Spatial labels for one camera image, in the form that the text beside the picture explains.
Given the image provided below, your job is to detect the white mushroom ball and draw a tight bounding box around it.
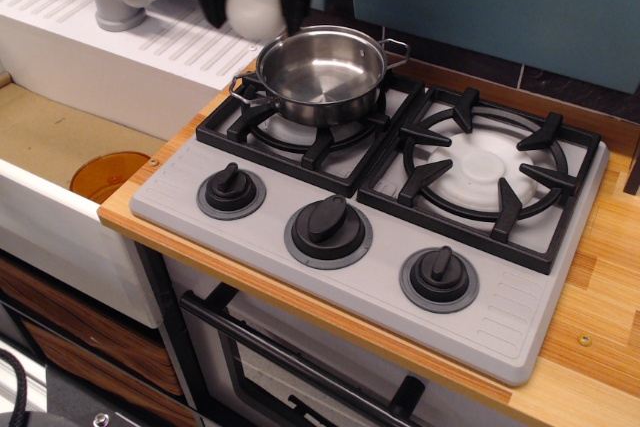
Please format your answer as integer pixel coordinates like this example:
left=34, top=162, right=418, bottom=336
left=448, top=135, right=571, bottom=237
left=225, top=0, right=286, bottom=41

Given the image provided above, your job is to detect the stainless steel pot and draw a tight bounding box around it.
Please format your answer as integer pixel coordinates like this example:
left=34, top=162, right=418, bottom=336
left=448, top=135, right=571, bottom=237
left=229, top=25, right=411, bottom=128

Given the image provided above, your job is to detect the black left stove knob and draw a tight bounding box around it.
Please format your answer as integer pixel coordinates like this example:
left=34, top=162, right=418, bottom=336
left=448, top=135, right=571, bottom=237
left=196, top=162, right=267, bottom=221

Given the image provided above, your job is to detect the black stove knob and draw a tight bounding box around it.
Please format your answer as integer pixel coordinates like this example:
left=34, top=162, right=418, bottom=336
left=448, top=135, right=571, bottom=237
left=196, top=162, right=267, bottom=221
left=284, top=195, right=373, bottom=270
left=399, top=246, right=480, bottom=314

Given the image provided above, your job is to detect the black middle stove knob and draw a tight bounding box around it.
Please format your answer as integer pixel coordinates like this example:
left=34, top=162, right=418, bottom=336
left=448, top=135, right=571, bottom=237
left=284, top=195, right=373, bottom=270

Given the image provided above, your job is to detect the grey toy stove top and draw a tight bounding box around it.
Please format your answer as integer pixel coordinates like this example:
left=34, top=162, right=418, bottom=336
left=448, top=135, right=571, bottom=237
left=128, top=41, right=611, bottom=388

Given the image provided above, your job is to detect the black right stove knob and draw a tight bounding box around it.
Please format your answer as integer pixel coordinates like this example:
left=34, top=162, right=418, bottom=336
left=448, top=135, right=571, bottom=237
left=399, top=246, right=480, bottom=314

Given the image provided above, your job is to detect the black left burner grate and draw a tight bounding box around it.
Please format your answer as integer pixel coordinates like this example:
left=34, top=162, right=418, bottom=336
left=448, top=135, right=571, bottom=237
left=196, top=72, right=425, bottom=197

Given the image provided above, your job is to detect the black burner grate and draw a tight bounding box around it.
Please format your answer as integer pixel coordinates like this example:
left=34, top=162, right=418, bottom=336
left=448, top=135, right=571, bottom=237
left=196, top=72, right=425, bottom=197
left=358, top=87, right=609, bottom=274

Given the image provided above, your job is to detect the white toy sink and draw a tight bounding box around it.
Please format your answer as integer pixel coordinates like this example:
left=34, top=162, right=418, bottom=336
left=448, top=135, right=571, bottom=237
left=1, top=0, right=261, bottom=328

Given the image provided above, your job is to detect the orange plastic bowl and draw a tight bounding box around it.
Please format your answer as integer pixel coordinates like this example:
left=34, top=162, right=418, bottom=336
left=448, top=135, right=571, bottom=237
left=69, top=151, right=150, bottom=204

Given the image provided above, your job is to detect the black right burner grate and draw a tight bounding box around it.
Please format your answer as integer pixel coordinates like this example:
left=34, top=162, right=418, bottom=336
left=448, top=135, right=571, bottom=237
left=358, top=87, right=609, bottom=274

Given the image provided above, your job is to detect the upper wooden drawer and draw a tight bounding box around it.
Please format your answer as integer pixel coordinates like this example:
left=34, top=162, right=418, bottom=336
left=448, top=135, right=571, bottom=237
left=1, top=252, right=180, bottom=394

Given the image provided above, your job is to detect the wooden drawer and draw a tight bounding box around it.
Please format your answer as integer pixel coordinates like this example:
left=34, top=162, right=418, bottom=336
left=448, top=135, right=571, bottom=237
left=24, top=321, right=198, bottom=427
left=1, top=252, right=180, bottom=394

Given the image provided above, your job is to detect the lower wooden drawer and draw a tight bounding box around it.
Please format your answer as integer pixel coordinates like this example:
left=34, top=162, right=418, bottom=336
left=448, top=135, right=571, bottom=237
left=24, top=321, right=198, bottom=427

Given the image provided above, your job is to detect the brass screw in counter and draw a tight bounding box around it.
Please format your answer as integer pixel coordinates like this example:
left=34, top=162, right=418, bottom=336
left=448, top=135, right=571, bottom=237
left=578, top=334, right=592, bottom=347

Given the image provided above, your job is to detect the oven door with handle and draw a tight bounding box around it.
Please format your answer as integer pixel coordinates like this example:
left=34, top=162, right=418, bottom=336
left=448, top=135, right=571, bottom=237
left=180, top=284, right=512, bottom=426

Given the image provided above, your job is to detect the black braided cable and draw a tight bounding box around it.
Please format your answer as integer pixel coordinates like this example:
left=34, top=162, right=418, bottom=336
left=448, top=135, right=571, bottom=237
left=0, top=349, right=32, bottom=415

